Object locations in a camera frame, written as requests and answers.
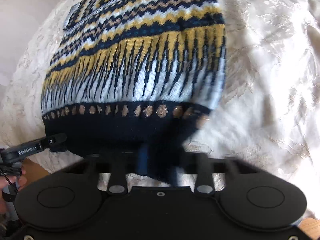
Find navy yellow patterned knit sweater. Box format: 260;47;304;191
41;0;227;182

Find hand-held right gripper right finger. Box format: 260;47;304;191
172;152;260;197

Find person's left hand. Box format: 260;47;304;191
0;169;27;205

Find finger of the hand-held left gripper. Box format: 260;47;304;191
46;133;67;153

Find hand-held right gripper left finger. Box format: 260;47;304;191
61;145;150;196

